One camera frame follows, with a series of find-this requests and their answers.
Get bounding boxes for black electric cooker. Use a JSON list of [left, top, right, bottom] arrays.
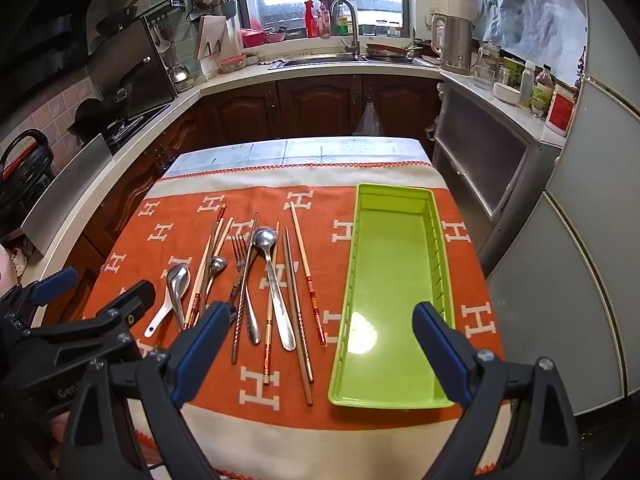
[[0, 129, 56, 233]]

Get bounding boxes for white ceramic spoon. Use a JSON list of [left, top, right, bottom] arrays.
[[144, 280, 181, 339]]

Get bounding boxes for pink basin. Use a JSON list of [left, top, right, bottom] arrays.
[[241, 26, 287, 46]]

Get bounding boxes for red frying pan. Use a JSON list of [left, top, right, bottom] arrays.
[[365, 41, 416, 61]]

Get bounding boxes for large metal spoon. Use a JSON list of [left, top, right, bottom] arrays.
[[252, 227, 297, 352]]

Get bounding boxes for white kitchen countertop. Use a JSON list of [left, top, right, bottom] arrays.
[[30, 52, 566, 326]]

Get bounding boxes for green plastic tray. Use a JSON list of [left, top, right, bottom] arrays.
[[327, 182, 457, 409]]

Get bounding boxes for glass jar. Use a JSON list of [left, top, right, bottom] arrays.
[[472, 42, 501, 90]]

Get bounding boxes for red label jar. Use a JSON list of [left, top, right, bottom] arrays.
[[545, 82, 581, 137]]

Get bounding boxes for black range hood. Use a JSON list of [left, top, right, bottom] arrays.
[[0, 0, 126, 111]]

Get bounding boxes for steel electric kettle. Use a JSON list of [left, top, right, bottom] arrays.
[[430, 12, 475, 77]]

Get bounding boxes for medium metal spoon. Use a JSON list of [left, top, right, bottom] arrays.
[[166, 262, 192, 331]]

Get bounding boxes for brown wooden kitchen cabinets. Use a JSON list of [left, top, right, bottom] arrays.
[[42, 74, 443, 326]]

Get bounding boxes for silver foil sheet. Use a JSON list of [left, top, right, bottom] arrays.
[[472, 0, 588, 86]]

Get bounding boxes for black wok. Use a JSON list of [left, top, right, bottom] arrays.
[[67, 87, 146, 136]]

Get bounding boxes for steel sink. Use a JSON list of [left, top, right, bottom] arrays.
[[270, 52, 416, 68]]

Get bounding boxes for gas stove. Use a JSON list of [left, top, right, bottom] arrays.
[[102, 102, 173, 153]]

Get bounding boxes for steel cabinet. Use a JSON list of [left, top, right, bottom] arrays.
[[432, 80, 563, 273]]

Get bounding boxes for metal fork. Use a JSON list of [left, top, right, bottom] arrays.
[[230, 233, 262, 346]]

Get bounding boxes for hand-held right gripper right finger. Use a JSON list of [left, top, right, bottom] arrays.
[[411, 301, 583, 480]]

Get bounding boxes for white bowl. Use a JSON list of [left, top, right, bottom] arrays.
[[493, 81, 523, 106]]

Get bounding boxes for small metal spoon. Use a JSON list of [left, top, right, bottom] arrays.
[[197, 256, 229, 321]]

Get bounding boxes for small steel kettle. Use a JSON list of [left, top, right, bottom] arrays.
[[167, 62, 193, 93]]

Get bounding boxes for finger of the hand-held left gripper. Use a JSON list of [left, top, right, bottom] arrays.
[[84, 280, 157, 345], [15, 267, 79, 311]]

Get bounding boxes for steel faucet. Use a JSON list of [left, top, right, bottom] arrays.
[[330, 0, 362, 57]]

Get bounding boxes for steel panel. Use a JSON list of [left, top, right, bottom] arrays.
[[20, 134, 113, 256]]

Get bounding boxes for dark brown chopstick pair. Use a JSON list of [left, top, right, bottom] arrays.
[[282, 245, 314, 407]]

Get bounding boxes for wooden chopstick patterned handle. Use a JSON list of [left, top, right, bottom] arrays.
[[202, 205, 227, 286], [263, 221, 281, 386]]

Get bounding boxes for clear plastic bottle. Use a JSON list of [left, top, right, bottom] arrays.
[[517, 60, 537, 109]]

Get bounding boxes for cutting board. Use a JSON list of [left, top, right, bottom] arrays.
[[194, 15, 236, 61]]

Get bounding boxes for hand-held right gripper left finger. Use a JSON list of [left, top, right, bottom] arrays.
[[57, 301, 236, 480]]

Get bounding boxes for steel splash guard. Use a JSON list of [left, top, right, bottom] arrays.
[[87, 12, 179, 111]]

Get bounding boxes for light blue tablecloth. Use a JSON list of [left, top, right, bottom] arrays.
[[162, 136, 433, 178]]

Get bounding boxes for white plastic bag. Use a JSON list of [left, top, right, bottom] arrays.
[[352, 101, 385, 137]]

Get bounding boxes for pink cloth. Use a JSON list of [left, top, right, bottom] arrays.
[[0, 245, 26, 281]]

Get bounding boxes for refrigerator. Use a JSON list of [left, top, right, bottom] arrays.
[[485, 0, 640, 416]]

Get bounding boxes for orange printed blanket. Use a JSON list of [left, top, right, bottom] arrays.
[[80, 160, 506, 480]]

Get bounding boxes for green label bottle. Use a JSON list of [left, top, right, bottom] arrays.
[[530, 65, 555, 118]]

